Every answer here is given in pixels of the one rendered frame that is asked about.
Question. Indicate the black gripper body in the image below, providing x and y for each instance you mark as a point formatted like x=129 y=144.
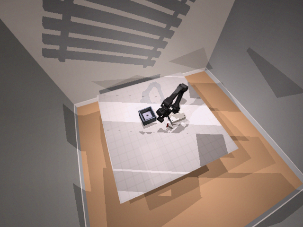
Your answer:
x=161 y=119

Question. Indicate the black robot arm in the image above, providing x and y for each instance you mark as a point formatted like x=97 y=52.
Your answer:
x=181 y=89

